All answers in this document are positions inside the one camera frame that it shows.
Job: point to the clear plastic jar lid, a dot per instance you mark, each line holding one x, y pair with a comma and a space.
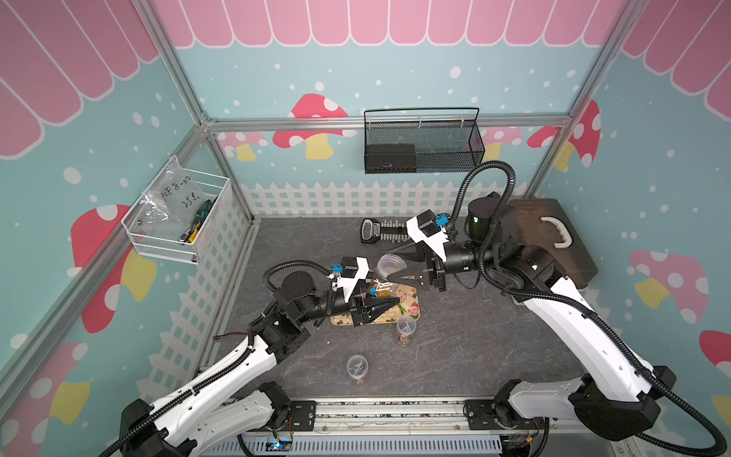
389, 264

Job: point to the clear jar with brown candies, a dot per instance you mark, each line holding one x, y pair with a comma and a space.
405, 327

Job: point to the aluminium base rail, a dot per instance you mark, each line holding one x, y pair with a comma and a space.
390, 426

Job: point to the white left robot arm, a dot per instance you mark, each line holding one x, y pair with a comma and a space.
201, 414

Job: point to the clear plastic zip bag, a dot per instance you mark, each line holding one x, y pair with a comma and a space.
171, 201

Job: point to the white wire wall basket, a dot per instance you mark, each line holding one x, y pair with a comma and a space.
164, 245

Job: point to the clear jar lying near front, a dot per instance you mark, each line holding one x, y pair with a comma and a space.
357, 367

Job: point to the black wire mesh basket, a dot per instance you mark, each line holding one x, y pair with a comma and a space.
447, 140

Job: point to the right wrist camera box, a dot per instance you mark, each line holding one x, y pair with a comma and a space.
429, 228

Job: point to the green tool in white basket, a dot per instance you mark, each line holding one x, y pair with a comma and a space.
198, 220

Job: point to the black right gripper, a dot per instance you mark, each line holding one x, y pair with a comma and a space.
436, 269

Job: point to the clear plastic candy jar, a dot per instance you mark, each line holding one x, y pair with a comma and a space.
379, 287

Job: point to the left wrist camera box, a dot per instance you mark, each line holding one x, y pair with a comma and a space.
346, 275

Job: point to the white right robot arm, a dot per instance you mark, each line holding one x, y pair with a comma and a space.
617, 397

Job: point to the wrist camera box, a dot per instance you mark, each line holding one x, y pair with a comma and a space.
429, 228
346, 275

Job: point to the black box in mesh basket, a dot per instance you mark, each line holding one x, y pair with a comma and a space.
390, 159

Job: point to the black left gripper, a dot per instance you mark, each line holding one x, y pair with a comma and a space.
357, 308

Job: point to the brown lidded white storage box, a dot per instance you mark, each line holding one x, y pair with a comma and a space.
543, 222

